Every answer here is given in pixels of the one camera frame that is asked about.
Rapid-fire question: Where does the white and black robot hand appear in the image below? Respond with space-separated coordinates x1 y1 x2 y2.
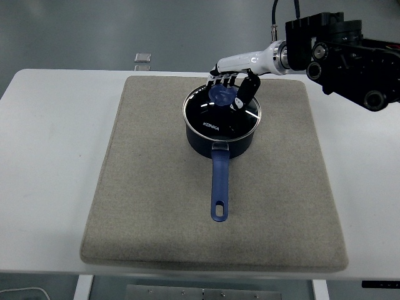
206 42 278 111

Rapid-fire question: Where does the glass pot lid blue knob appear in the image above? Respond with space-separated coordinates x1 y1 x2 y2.
182 84 263 142

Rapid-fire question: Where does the beige fabric table mat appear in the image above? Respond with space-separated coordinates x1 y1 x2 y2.
79 74 349 272

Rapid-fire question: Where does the white table leg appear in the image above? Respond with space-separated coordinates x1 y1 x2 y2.
311 279 331 300
73 274 94 300

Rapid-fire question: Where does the grey metal plate with screws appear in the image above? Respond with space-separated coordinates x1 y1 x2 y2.
125 284 283 300

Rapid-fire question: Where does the black table control panel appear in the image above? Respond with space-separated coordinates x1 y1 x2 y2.
361 280 400 289

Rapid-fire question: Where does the dark blue saucepan with handle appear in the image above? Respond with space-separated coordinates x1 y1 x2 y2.
184 124 256 222

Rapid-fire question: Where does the white cable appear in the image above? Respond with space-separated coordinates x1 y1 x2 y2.
0 286 51 300

